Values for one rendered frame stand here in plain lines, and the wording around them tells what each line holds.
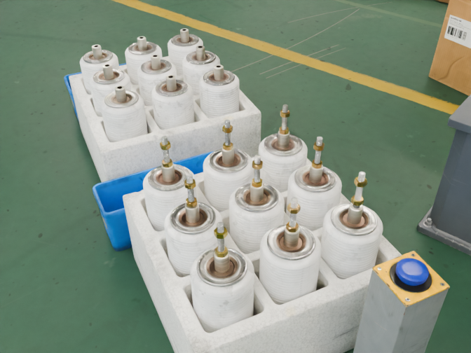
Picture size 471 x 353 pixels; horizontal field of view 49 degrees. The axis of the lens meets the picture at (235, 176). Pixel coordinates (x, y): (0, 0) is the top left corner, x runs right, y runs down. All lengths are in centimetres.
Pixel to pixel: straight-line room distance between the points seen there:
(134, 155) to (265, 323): 55
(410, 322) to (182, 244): 36
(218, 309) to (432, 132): 99
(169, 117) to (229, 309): 56
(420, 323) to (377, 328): 6
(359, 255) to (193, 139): 52
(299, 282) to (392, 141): 79
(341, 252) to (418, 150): 70
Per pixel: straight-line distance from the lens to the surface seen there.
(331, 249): 87
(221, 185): 96
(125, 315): 107
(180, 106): 120
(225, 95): 123
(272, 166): 100
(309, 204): 92
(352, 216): 86
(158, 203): 93
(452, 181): 116
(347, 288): 87
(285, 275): 81
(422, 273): 71
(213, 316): 80
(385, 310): 74
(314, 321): 87
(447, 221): 122
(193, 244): 84
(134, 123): 119
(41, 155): 152
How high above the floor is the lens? 84
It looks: 39 degrees down
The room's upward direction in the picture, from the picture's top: 1 degrees counter-clockwise
